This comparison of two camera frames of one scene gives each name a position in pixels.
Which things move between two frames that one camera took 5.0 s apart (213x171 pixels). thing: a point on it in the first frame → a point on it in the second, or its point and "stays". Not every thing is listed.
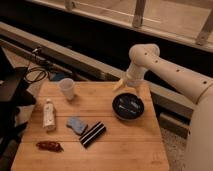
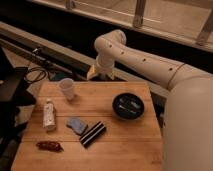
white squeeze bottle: [49, 115] stays
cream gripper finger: [121, 84] → [92, 72]
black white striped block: [92, 135] stays
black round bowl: [127, 106] stays
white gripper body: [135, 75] → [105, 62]
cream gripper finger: [138, 91] → [111, 76]
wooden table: [98, 129] stays
